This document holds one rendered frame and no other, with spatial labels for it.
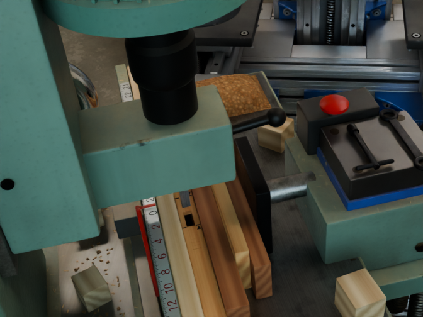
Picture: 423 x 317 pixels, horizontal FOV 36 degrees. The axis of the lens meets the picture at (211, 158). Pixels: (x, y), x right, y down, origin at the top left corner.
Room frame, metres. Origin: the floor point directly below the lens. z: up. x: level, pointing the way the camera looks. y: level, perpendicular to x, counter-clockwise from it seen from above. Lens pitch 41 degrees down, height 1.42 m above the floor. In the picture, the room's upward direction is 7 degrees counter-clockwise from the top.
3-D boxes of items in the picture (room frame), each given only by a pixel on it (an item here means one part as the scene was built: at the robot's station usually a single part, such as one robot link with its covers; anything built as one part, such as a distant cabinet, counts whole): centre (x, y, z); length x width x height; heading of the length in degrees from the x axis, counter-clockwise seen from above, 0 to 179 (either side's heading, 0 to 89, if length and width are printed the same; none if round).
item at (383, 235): (0.50, -0.16, 0.92); 0.15 x 0.13 x 0.09; 8
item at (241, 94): (0.73, -0.02, 0.91); 0.12 x 0.09 x 0.03; 98
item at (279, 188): (0.49, -0.07, 0.95); 0.09 x 0.07 x 0.09; 8
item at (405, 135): (0.49, -0.19, 1.00); 0.10 x 0.02 x 0.01; 8
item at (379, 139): (0.51, -0.16, 0.99); 0.13 x 0.11 x 0.06; 8
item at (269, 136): (0.63, -0.08, 0.92); 0.03 x 0.03 x 0.03; 51
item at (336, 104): (0.54, -0.13, 1.02); 0.03 x 0.03 x 0.01
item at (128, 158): (0.48, 0.05, 1.03); 0.14 x 0.07 x 0.09; 98
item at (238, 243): (0.51, 0.00, 0.93); 0.22 x 0.01 x 0.06; 8
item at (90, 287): (0.50, 0.16, 0.82); 0.04 x 0.03 x 0.03; 29
